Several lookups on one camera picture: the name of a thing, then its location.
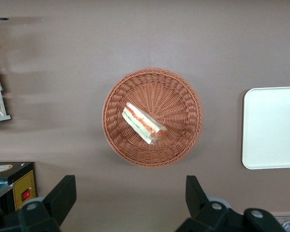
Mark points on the black food warmer cabinet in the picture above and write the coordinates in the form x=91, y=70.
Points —
x=17, y=181

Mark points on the tray of wrapped pastries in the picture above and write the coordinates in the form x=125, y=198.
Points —
x=0, y=119

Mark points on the round brown wicker basket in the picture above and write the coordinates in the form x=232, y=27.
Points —
x=174, y=101

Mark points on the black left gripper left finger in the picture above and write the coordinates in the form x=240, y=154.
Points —
x=55, y=200

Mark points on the beige plastic tray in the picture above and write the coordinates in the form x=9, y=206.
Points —
x=273, y=128

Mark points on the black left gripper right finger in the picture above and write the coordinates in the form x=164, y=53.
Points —
x=207, y=215

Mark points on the triangle sandwich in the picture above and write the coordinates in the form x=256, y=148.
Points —
x=141, y=122

